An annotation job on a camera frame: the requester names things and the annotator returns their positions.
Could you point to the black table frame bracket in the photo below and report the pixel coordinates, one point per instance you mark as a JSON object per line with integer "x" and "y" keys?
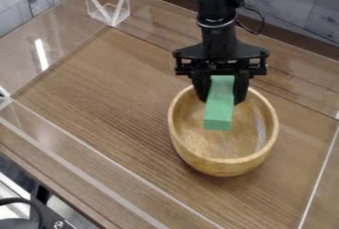
{"x": 53, "y": 219}

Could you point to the green stick block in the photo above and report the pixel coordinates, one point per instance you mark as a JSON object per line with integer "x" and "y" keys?
{"x": 221, "y": 102}

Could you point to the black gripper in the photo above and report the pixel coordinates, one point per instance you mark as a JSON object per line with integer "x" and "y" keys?
{"x": 221, "y": 55}

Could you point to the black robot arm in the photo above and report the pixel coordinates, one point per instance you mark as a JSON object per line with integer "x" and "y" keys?
{"x": 218, "y": 13}

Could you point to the wooden bowl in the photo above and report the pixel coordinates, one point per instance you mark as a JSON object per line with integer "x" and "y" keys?
{"x": 222, "y": 153}

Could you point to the clear acrylic enclosure walls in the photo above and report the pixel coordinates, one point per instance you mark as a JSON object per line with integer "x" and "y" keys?
{"x": 88, "y": 83}

